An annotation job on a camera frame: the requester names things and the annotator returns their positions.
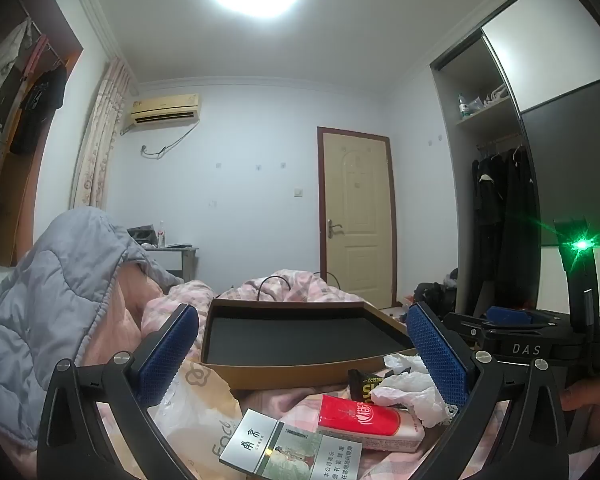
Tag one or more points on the black hanging shirt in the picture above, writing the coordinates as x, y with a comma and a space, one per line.
35, 110

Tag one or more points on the grey quilted blanket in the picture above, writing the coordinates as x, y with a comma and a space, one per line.
55, 285

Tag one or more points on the brown cardboard box tray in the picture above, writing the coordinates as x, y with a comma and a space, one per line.
300, 340

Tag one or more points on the black yellow wipes packet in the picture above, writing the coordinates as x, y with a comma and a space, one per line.
362, 390

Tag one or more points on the cream door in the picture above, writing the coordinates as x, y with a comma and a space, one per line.
355, 210

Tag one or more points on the white desk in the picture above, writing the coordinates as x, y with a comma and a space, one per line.
172, 262

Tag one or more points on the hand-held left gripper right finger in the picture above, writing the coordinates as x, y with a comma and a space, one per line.
437, 355

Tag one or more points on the red white tissue pack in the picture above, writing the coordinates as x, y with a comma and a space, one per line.
360, 417

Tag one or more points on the black desk item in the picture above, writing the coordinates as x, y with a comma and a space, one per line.
142, 235

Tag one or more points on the beige hanging jacket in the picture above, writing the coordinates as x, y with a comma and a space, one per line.
5, 70

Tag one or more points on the white shelf clutter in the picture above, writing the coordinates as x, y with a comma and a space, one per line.
487, 100

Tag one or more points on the pink plaid quilt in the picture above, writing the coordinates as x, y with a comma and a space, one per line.
177, 300

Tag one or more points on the black bag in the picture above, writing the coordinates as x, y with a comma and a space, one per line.
432, 297

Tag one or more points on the white plastic bag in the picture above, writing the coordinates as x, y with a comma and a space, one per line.
405, 395

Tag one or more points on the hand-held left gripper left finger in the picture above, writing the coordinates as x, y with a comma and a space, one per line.
167, 355

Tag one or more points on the floral curtain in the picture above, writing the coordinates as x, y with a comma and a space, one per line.
102, 135

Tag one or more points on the cream air conditioner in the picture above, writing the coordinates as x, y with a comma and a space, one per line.
165, 110

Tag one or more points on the green white cigarette pack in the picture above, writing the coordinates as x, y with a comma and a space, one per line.
280, 450

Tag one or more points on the small white bottle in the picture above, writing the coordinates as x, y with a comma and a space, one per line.
161, 235

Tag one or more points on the beige printed plastic bag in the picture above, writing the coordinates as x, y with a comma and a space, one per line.
200, 410

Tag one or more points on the sliding door wardrobe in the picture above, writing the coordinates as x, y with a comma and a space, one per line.
570, 170

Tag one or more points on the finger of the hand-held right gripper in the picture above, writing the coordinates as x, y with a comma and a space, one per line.
507, 315

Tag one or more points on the pink hanging garment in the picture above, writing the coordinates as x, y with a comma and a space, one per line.
37, 52

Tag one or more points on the person's right hand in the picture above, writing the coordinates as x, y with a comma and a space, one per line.
590, 400

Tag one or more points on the hanging dark clothes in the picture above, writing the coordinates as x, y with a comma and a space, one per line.
505, 220

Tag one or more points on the pink pillow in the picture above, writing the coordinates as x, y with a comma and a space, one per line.
125, 310

